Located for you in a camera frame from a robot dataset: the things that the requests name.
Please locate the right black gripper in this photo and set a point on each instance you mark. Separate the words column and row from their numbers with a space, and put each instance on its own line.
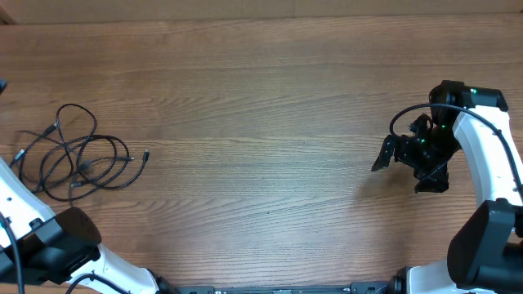
column 438, row 175

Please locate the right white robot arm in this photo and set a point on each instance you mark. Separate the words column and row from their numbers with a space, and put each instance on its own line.
column 480, row 257

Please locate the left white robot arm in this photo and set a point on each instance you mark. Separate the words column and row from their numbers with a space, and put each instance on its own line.
column 44, row 236

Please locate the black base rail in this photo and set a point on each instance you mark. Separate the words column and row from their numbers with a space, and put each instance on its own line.
column 374, row 287

